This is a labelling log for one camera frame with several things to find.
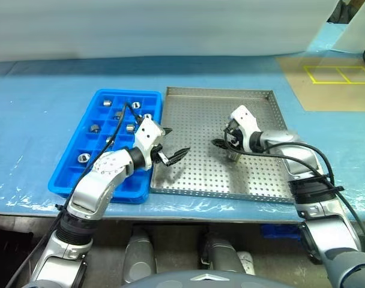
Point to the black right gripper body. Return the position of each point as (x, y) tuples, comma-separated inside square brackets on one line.
[(234, 136)]

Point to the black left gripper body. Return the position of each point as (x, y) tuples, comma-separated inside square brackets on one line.
[(158, 151)]

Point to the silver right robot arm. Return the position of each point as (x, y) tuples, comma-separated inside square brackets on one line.
[(329, 216)]

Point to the perforated steel tray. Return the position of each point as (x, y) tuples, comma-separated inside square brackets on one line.
[(200, 114)]

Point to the blue compartment plastic tray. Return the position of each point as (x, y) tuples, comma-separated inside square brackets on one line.
[(68, 177)]

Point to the brown flat mat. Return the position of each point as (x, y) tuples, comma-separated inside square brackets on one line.
[(329, 96)]

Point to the blue object under table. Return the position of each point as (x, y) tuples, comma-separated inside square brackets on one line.
[(278, 231)]

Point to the dark rounded grey shape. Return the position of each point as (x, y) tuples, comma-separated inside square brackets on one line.
[(220, 255), (139, 255)]

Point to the white foam backdrop sheet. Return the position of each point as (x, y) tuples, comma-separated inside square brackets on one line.
[(140, 27)]

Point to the white crumpled foot cover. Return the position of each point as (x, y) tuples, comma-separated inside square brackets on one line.
[(246, 262)]

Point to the grey robot torso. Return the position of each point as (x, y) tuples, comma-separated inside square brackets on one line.
[(200, 280)]

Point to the white leaning panel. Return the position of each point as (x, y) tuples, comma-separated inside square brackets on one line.
[(359, 24)]

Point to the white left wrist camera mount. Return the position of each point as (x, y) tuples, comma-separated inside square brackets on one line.
[(148, 132)]

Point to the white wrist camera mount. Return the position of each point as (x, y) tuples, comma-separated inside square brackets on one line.
[(148, 132), (245, 118)]

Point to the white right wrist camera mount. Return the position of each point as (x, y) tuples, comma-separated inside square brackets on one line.
[(245, 118)]

